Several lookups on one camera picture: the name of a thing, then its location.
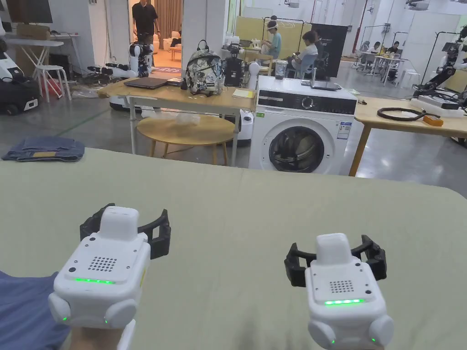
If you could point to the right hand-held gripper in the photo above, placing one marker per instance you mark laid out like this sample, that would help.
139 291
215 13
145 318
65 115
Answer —
341 291

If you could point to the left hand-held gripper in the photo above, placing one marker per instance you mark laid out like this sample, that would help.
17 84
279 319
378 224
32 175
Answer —
98 269

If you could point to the black wheeled robot base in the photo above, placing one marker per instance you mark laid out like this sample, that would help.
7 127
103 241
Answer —
16 93

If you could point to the person's left hand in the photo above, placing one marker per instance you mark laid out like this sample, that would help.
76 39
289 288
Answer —
93 339

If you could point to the bed with pale green sheet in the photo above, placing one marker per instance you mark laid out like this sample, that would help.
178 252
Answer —
233 218

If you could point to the folded blue jeans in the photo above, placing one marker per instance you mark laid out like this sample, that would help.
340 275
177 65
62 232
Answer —
43 147

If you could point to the dark blue shirt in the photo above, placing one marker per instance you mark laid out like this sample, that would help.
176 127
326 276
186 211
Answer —
22 310

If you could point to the white washing machine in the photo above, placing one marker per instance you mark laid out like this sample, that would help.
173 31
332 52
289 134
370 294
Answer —
303 124

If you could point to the white robot with arms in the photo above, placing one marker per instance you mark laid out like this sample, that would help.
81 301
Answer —
135 60

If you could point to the black display screen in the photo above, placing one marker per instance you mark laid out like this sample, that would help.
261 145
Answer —
330 51

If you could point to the group of people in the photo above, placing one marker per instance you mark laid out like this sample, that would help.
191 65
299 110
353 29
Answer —
379 49

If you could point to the black and white humanoid robot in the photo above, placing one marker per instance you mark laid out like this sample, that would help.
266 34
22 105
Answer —
450 62

